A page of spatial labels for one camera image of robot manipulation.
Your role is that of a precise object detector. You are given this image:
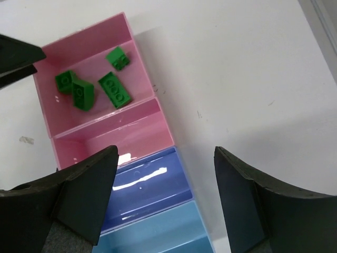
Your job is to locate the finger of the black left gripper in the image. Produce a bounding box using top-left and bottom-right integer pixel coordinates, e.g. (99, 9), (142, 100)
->
(1, 34), (46, 84)

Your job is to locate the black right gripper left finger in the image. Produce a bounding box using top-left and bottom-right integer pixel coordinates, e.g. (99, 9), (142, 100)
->
(1, 145), (118, 252)

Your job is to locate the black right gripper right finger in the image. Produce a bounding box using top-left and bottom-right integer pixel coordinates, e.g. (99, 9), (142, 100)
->
(214, 147), (336, 252)

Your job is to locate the green square lego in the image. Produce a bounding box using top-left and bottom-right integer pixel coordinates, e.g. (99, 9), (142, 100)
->
(55, 70), (77, 94)

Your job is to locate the multicolour compartment tray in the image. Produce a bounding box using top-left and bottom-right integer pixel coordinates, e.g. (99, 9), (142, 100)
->
(34, 13), (214, 252)

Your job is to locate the green lego plate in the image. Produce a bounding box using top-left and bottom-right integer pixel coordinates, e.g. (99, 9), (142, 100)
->
(98, 72), (132, 109)

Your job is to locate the green lego in tray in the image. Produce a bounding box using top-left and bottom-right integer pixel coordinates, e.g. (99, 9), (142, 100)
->
(72, 80), (95, 111)

